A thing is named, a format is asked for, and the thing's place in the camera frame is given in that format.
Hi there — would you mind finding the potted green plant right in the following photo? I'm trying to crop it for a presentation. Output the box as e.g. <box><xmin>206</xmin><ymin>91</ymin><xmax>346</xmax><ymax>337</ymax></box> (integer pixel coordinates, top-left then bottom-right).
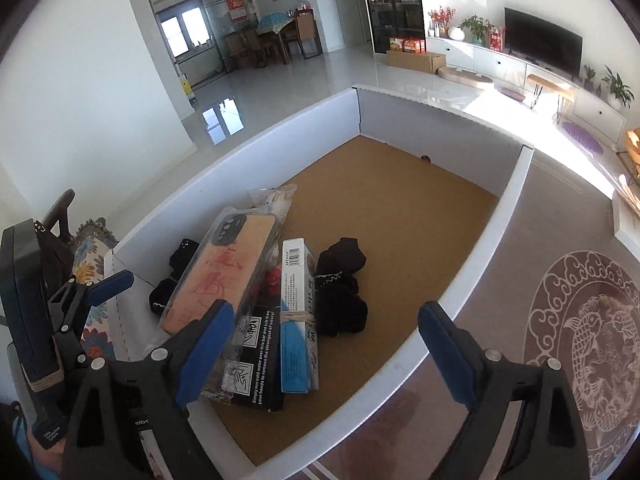
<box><xmin>602</xmin><ymin>66</ymin><xmax>634</xmax><ymax>110</ymax></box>

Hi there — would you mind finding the wooden phone case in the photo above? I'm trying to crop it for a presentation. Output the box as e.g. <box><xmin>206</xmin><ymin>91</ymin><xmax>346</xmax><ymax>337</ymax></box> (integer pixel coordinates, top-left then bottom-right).
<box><xmin>158</xmin><ymin>184</ymin><xmax>297</xmax><ymax>404</ymax></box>

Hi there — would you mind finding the small potted plant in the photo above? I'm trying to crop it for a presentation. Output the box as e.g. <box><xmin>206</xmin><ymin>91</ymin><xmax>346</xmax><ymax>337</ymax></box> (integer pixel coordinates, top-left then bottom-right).
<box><xmin>584</xmin><ymin>64</ymin><xmax>597</xmax><ymax>93</ymax></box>

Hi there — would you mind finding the person's left hand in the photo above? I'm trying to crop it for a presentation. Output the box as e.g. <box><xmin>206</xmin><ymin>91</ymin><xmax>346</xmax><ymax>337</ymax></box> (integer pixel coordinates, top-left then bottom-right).
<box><xmin>27</xmin><ymin>428</ymin><xmax>66</xmax><ymax>474</ymax></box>

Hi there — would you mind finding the red flower arrangement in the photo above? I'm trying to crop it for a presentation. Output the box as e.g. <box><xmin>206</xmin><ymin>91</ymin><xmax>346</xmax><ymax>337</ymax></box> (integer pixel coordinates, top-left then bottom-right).
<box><xmin>428</xmin><ymin>6</ymin><xmax>457</xmax><ymax>37</ymax></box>

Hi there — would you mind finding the dark glass display cabinet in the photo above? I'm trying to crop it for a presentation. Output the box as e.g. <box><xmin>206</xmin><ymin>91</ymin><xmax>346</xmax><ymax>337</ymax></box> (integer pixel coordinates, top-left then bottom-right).
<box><xmin>366</xmin><ymin>0</ymin><xmax>425</xmax><ymax>54</ymax></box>

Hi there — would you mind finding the flat white open box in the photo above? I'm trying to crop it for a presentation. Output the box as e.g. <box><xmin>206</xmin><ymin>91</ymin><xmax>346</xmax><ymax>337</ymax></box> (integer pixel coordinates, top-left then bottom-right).
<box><xmin>612</xmin><ymin>176</ymin><xmax>640</xmax><ymax>260</ymax></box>

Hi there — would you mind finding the black printed box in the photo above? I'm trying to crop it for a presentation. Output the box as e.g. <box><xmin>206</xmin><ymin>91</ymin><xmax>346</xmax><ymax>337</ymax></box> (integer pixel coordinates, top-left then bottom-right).
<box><xmin>221</xmin><ymin>306</ymin><xmax>284</xmax><ymax>413</ymax></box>

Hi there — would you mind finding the orange lounge chair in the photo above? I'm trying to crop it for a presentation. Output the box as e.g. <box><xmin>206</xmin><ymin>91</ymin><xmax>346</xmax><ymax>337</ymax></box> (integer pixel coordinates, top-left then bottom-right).
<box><xmin>625</xmin><ymin>128</ymin><xmax>640</xmax><ymax>166</ymax></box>

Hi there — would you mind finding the brown cardboard box on floor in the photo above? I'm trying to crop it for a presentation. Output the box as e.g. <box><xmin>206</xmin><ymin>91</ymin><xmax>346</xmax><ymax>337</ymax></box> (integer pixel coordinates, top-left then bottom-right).
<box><xmin>386</xmin><ymin>50</ymin><xmax>447</xmax><ymax>75</ymax></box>

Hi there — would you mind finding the black socks pair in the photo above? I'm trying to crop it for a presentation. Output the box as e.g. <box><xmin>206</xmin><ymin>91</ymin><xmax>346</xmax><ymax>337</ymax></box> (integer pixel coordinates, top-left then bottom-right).
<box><xmin>314</xmin><ymin>237</ymin><xmax>369</xmax><ymax>337</ymax></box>

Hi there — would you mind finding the potted green plant left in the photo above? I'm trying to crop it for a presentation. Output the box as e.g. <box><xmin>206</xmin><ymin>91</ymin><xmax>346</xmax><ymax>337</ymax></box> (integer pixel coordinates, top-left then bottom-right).
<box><xmin>460</xmin><ymin>14</ymin><xmax>494</xmax><ymax>47</ymax></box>

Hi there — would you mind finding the potted green plant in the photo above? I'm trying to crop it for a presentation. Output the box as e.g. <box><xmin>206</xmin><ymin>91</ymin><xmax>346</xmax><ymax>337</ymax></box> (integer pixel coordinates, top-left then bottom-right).
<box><xmin>602</xmin><ymin>66</ymin><xmax>634</xmax><ymax>110</ymax></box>
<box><xmin>460</xmin><ymin>14</ymin><xmax>494</xmax><ymax>47</ymax></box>

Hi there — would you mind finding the blue white small box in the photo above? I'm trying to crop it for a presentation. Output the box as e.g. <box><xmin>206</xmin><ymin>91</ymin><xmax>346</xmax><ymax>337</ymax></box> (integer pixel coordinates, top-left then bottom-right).
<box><xmin>279</xmin><ymin>238</ymin><xmax>319</xmax><ymax>394</ymax></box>

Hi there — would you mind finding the black television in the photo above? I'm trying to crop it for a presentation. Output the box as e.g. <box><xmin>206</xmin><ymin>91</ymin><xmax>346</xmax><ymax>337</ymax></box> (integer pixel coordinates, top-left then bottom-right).
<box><xmin>504</xmin><ymin>8</ymin><xmax>582</xmax><ymax>77</ymax></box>

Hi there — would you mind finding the small wooden stool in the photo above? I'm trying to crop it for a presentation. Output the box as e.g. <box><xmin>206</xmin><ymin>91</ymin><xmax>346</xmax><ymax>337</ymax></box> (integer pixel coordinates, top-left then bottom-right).
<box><xmin>526</xmin><ymin>74</ymin><xmax>575</xmax><ymax>124</ymax></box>

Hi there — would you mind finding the red plastic bag bundle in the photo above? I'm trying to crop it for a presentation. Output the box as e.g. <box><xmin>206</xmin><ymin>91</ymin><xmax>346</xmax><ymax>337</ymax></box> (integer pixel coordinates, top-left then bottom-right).
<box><xmin>258</xmin><ymin>266</ymin><xmax>282</xmax><ymax>307</ymax></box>

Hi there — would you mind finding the floral cushion chair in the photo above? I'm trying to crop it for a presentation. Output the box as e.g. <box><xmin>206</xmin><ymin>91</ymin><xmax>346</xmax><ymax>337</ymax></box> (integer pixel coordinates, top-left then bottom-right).
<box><xmin>41</xmin><ymin>188</ymin><xmax>117</xmax><ymax>360</ymax></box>

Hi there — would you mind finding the white tv cabinet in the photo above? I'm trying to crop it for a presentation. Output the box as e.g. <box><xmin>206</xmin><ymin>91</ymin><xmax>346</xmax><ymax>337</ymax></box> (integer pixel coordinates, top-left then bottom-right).
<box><xmin>425</xmin><ymin>37</ymin><xmax>626</xmax><ymax>148</ymax></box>

